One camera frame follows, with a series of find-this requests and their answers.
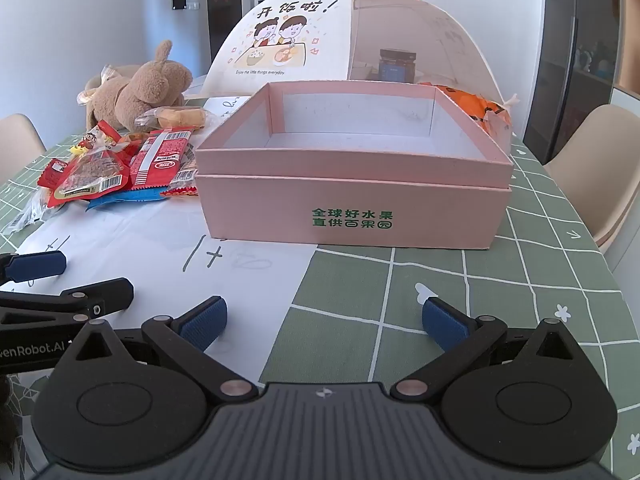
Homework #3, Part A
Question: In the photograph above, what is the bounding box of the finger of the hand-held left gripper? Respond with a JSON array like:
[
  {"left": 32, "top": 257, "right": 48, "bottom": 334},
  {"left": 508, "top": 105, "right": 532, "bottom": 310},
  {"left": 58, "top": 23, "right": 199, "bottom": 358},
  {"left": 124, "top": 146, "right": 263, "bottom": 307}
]
[
  {"left": 0, "top": 277, "right": 135, "bottom": 328},
  {"left": 0, "top": 250, "right": 67, "bottom": 283}
]

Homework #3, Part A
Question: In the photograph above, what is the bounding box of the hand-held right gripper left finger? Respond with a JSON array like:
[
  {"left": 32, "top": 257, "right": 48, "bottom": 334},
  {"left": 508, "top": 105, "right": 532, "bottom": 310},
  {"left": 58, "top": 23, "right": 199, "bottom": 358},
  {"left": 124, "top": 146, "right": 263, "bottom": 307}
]
[{"left": 70, "top": 296, "right": 258, "bottom": 404}]

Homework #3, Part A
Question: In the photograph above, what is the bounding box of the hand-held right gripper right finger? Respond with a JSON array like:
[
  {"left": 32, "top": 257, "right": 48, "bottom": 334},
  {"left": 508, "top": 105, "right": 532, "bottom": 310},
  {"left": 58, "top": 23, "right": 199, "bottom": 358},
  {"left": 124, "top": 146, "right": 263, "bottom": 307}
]
[{"left": 391, "top": 296, "right": 581, "bottom": 404}]

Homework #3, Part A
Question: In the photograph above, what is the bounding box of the blue snack packet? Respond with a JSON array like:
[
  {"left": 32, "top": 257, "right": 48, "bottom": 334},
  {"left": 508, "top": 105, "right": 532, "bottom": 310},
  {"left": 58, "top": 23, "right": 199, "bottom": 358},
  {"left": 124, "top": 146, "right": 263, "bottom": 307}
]
[{"left": 85, "top": 187, "right": 168, "bottom": 211}]

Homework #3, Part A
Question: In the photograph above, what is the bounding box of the red triangular snack packet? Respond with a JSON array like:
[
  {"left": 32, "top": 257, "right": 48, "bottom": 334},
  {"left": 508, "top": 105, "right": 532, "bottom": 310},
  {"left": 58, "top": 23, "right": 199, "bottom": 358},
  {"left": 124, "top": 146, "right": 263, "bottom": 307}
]
[{"left": 52, "top": 142, "right": 132, "bottom": 202}]

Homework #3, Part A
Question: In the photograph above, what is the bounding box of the red white snack packet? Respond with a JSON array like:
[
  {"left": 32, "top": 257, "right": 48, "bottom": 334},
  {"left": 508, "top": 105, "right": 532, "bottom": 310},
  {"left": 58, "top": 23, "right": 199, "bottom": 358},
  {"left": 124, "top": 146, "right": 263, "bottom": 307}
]
[{"left": 129, "top": 127, "right": 198, "bottom": 191}]

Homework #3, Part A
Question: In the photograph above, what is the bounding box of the pink cardboard box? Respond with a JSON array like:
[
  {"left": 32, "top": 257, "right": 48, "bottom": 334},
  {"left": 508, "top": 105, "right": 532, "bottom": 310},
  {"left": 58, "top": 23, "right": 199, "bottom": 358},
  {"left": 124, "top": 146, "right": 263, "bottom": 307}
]
[{"left": 195, "top": 81, "right": 516, "bottom": 251}]

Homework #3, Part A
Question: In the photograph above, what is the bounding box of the green checkered tablecloth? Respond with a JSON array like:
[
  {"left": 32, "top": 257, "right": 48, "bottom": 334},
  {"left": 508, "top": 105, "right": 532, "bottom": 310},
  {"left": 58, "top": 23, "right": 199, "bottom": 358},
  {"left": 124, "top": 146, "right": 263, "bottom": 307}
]
[{"left": 0, "top": 75, "right": 640, "bottom": 480}]

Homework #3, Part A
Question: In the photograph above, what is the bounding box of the clear snack packet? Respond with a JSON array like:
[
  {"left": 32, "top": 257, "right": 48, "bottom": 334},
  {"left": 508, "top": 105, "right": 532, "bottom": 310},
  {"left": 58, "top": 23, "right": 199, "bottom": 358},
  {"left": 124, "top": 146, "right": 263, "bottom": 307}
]
[{"left": 2, "top": 190, "right": 56, "bottom": 233}]

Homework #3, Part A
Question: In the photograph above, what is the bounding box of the white drawn paper sheet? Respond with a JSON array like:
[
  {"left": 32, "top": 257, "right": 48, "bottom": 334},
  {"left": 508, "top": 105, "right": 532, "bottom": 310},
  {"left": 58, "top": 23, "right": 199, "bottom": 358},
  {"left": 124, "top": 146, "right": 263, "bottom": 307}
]
[{"left": 0, "top": 94, "right": 326, "bottom": 376}]

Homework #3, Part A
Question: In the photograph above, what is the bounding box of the small orange snack packet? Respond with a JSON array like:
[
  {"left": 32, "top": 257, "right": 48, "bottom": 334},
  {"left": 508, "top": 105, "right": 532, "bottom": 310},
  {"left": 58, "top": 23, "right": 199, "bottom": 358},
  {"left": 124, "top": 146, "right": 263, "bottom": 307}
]
[{"left": 160, "top": 182, "right": 200, "bottom": 198}]

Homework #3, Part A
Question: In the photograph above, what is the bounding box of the sausage snack packet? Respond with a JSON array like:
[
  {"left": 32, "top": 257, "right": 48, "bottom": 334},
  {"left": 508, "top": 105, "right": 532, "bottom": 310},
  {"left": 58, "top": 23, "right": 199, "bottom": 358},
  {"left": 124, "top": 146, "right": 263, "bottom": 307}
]
[{"left": 70, "top": 119, "right": 131, "bottom": 156}]

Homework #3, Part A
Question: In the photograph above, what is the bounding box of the brown plush toy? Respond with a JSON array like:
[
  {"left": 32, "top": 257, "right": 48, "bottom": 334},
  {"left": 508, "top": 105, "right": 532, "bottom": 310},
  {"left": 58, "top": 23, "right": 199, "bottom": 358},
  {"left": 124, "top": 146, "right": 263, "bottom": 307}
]
[{"left": 77, "top": 40, "right": 195, "bottom": 133}]

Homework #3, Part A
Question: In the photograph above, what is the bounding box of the orange plastic bag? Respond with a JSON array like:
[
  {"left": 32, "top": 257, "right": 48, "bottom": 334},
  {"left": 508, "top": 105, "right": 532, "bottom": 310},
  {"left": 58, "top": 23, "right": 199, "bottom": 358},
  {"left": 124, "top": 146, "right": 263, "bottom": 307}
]
[{"left": 420, "top": 82, "right": 521, "bottom": 143}]

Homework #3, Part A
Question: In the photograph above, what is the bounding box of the dark glass jar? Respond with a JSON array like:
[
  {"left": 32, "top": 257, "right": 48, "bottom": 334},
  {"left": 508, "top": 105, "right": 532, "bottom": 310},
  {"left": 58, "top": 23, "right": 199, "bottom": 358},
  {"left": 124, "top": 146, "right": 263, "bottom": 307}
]
[{"left": 378, "top": 48, "right": 416, "bottom": 82}]

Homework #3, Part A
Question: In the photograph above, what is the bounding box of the dark door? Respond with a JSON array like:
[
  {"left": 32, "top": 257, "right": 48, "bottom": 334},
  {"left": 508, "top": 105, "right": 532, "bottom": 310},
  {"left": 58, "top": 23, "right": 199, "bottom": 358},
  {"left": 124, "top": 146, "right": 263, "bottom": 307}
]
[{"left": 205, "top": 0, "right": 257, "bottom": 73}]

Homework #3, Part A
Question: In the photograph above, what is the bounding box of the glass door cabinet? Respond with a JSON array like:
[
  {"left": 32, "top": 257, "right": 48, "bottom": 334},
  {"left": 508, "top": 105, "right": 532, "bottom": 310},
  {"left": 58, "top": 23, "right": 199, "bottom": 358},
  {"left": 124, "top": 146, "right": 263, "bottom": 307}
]
[{"left": 520, "top": 0, "right": 640, "bottom": 166}]

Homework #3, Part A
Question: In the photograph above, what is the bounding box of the illustrated white poster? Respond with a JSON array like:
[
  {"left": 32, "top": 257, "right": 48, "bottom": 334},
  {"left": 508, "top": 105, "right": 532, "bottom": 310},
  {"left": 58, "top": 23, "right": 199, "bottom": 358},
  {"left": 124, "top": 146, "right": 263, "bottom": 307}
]
[{"left": 200, "top": 0, "right": 506, "bottom": 106}]

